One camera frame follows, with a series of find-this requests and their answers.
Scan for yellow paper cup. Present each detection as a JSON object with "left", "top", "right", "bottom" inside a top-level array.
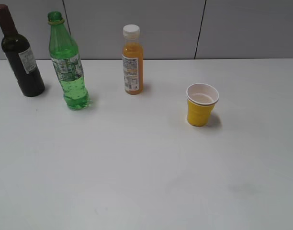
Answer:
[{"left": 186, "top": 83, "right": 219, "bottom": 127}]

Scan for dark red wine bottle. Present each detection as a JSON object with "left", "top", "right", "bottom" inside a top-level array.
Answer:
[{"left": 0, "top": 4, "right": 45, "bottom": 97}]

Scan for orange juice bottle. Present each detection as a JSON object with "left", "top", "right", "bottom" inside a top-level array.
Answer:
[{"left": 122, "top": 24, "right": 143, "bottom": 95}]

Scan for green sprite bottle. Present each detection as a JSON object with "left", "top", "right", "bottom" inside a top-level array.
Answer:
[{"left": 47, "top": 11, "right": 90, "bottom": 110}]

